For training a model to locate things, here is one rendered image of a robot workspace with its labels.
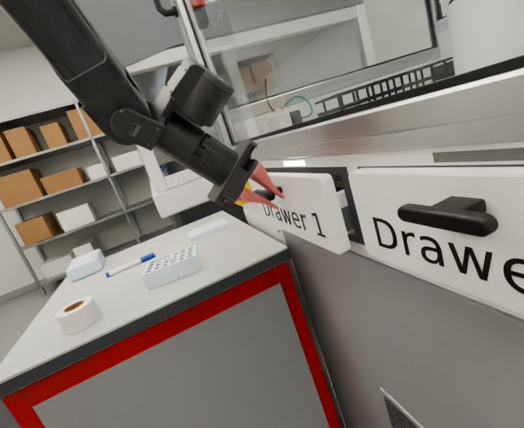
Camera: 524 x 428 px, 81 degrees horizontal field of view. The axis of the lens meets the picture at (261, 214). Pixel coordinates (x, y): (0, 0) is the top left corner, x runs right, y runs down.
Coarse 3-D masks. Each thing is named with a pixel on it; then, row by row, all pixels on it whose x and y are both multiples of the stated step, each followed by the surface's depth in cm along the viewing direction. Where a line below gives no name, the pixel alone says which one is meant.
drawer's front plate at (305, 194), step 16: (272, 176) 53; (288, 176) 47; (304, 176) 43; (320, 176) 39; (288, 192) 49; (304, 192) 43; (320, 192) 39; (272, 208) 59; (288, 208) 51; (304, 208) 46; (320, 208) 41; (336, 208) 39; (272, 224) 63; (288, 224) 54; (304, 224) 48; (320, 224) 43; (336, 224) 40; (320, 240) 45; (336, 240) 40
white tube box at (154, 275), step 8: (192, 248) 73; (176, 256) 71; (184, 256) 69; (192, 256) 67; (200, 256) 75; (152, 264) 72; (160, 264) 70; (168, 264) 67; (176, 264) 67; (184, 264) 67; (192, 264) 67; (200, 264) 70; (144, 272) 67; (152, 272) 66; (160, 272) 66; (168, 272) 67; (176, 272) 67; (184, 272) 67; (192, 272) 68; (144, 280) 66; (152, 280) 66; (160, 280) 67; (168, 280) 67; (152, 288) 67
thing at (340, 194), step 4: (336, 192) 42; (340, 192) 42; (344, 192) 42; (340, 196) 41; (344, 196) 42; (340, 200) 42; (344, 200) 42; (340, 204) 42; (344, 204) 42; (344, 208) 42; (348, 208) 42; (344, 212) 42; (348, 212) 42; (344, 216) 42; (348, 216) 42; (344, 220) 42; (348, 220) 42; (348, 224) 42; (352, 224) 43; (348, 228) 42; (352, 228) 43; (348, 232) 43
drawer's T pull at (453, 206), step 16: (400, 208) 25; (416, 208) 24; (432, 208) 23; (448, 208) 22; (464, 208) 21; (480, 208) 22; (432, 224) 22; (448, 224) 21; (464, 224) 20; (480, 224) 19; (496, 224) 19
